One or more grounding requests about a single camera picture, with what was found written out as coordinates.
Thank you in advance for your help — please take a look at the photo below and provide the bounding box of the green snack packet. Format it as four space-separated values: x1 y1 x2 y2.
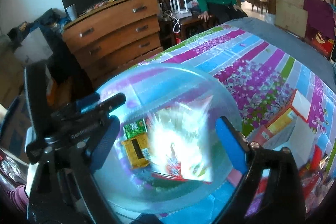
123 118 147 139

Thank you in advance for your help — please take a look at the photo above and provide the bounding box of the yellow black label packet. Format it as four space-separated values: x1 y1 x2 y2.
122 133 150 169

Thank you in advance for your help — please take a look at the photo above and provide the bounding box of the white red strawberry snack bag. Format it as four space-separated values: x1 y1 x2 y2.
146 96 213 184

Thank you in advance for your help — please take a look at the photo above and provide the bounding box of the white tall box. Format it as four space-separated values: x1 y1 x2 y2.
274 117 315 167

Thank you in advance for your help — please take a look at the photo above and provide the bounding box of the wooden drawer dresser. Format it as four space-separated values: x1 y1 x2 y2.
63 0 163 87

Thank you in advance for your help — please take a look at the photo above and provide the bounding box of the red orange cookie box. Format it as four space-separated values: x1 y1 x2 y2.
266 89 311 135

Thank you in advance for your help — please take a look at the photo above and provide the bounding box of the colourful floral bed sheet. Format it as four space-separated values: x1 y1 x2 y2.
98 21 335 223

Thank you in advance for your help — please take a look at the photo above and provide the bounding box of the clear blue plastic basin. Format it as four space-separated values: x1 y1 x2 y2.
92 63 242 213

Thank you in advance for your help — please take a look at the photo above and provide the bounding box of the white wifi router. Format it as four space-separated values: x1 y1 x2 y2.
169 0 192 19

